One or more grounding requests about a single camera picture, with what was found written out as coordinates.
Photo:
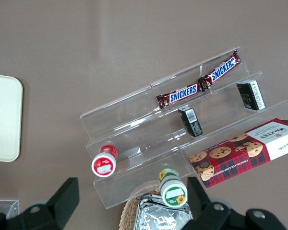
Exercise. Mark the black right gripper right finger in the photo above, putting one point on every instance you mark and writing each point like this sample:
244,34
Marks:
201,206

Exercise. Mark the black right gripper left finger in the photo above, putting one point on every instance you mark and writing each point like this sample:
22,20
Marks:
62,203

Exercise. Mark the light tan wicker basket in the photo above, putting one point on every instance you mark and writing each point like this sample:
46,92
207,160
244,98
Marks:
128,213

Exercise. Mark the white rectangular tray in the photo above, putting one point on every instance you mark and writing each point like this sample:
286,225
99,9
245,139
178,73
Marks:
3,117

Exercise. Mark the green sunflower yogurt cup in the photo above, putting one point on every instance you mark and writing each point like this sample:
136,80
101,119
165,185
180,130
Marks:
174,191

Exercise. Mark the silver foil packet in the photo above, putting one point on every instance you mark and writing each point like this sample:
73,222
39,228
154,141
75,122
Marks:
158,215

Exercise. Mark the red yogurt cup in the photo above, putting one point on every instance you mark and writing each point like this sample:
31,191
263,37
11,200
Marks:
103,164

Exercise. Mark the red tartan Walkers cookie box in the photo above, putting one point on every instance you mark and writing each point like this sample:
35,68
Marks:
242,153

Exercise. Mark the small black box with barcode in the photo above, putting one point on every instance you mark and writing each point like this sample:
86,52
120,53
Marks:
192,122

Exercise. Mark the clear acrylic tiered shelf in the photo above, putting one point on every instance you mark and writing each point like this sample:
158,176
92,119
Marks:
134,134

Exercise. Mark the Snickers chocolate bar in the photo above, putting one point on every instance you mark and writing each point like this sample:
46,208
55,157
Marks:
182,93
222,70

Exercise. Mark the black box with gold print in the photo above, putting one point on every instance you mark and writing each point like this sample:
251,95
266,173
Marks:
250,95

